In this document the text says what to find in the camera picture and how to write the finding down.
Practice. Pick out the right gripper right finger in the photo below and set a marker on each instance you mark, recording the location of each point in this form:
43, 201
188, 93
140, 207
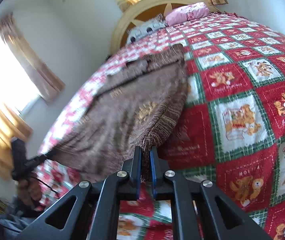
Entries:
200, 210

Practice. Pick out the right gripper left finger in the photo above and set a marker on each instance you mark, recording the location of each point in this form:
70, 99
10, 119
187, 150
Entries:
89, 211

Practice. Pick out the brown knitted sweater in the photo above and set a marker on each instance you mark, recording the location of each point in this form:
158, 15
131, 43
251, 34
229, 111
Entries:
138, 106

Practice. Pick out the person's left hand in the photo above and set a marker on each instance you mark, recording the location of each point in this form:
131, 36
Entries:
29, 191

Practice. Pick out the yellow curtain far left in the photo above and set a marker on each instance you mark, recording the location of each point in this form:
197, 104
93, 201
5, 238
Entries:
11, 125

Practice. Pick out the yellow curtain side window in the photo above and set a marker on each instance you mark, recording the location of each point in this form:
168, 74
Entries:
47, 83

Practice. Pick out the red patchwork teddy bedspread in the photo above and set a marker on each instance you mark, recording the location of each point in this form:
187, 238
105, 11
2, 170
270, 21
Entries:
232, 130

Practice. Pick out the grey patterned pillow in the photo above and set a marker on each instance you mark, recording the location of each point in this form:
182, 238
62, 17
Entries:
146, 28

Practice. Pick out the pink pillow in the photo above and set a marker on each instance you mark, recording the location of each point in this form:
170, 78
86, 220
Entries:
187, 13

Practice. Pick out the cream wooden headboard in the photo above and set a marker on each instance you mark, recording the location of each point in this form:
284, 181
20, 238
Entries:
142, 11

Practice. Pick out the side wall window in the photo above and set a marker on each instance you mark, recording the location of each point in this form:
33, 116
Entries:
16, 89

